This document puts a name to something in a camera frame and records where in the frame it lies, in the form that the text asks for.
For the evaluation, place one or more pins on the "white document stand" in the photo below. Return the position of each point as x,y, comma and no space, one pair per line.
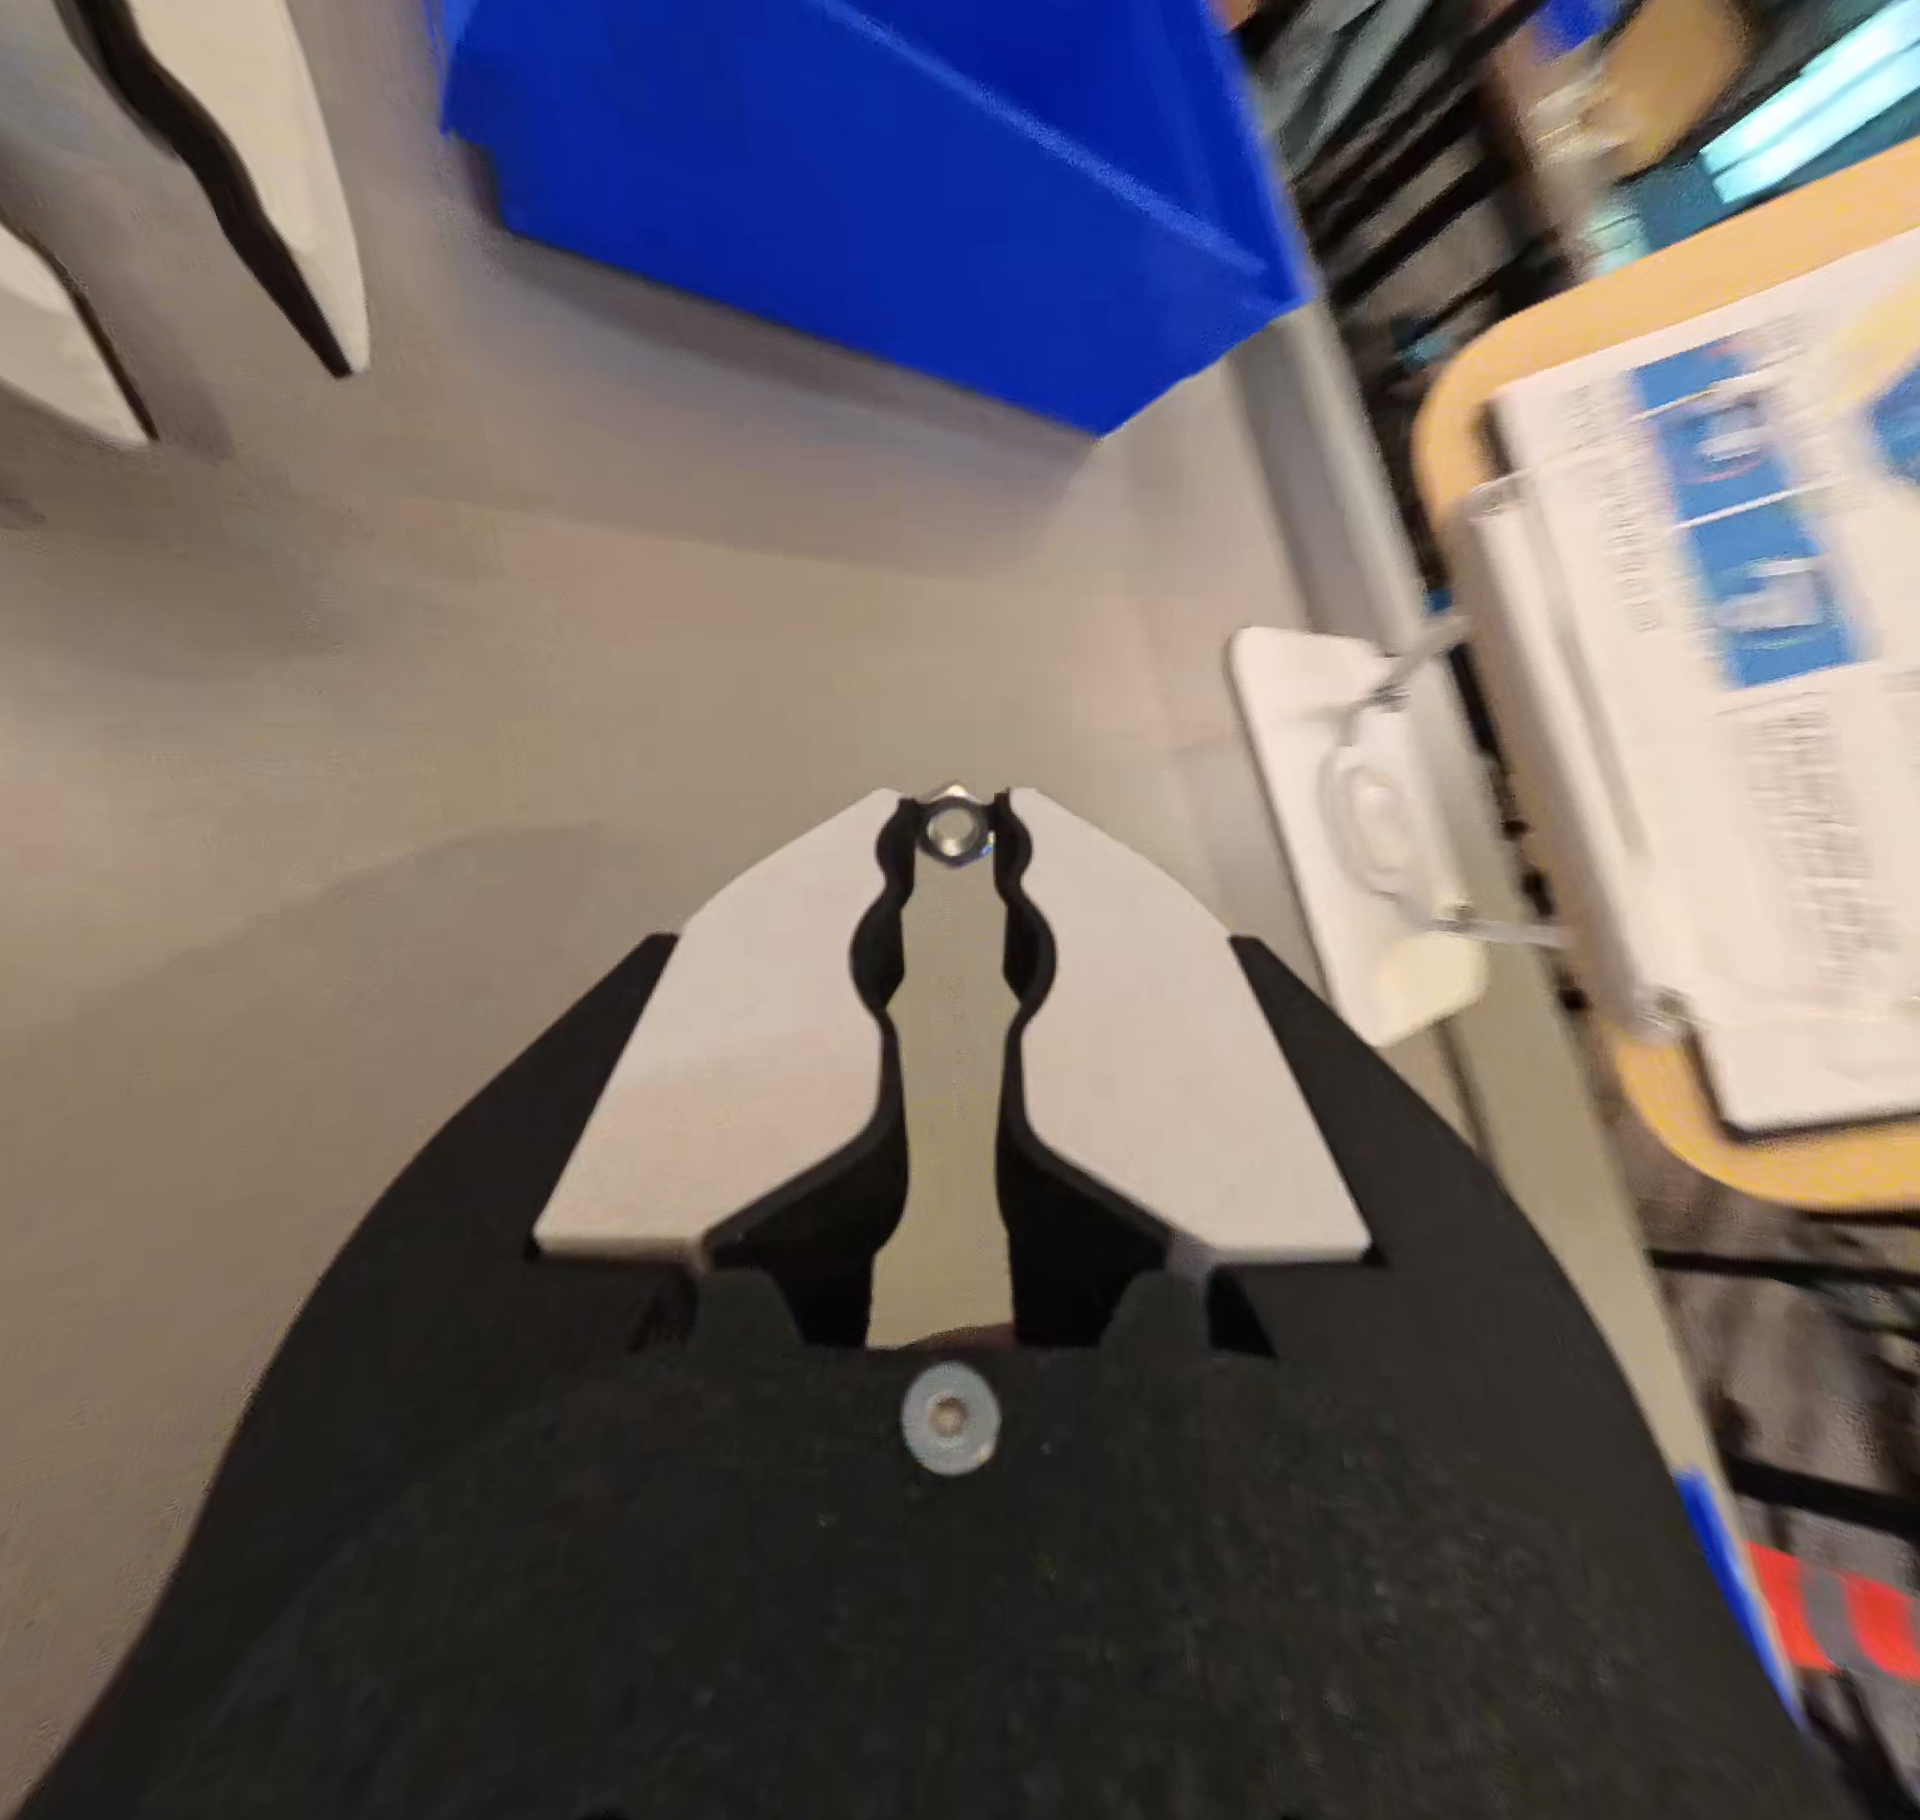
1290,740

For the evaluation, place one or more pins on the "orange traffic cone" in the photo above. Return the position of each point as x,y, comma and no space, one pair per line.
1831,1611

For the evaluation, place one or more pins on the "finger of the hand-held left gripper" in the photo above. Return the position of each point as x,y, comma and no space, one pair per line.
60,336
270,125

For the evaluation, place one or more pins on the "grey desk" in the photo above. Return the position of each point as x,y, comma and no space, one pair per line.
525,650

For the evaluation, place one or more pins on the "wooden stand board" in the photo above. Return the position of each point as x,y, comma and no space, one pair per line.
1725,1169

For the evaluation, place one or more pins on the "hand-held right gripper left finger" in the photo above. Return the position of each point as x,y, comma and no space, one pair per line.
721,1069

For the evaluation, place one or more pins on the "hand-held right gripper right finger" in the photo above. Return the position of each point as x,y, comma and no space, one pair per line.
1184,1084

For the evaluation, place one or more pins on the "silver hex nut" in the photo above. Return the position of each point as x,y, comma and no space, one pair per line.
955,829

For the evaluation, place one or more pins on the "printed instruction sheet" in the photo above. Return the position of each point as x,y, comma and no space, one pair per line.
1800,801

